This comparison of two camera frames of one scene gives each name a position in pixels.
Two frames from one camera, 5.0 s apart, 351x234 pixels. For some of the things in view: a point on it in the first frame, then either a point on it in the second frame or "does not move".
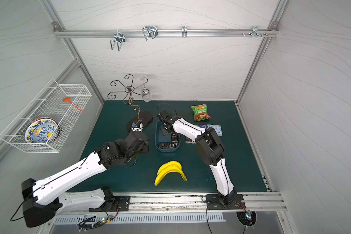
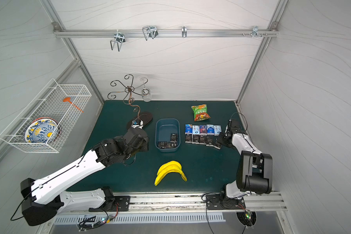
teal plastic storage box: [159, 137] does not move
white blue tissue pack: [218, 129] does not move
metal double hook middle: [149, 31] does not move
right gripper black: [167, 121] → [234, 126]
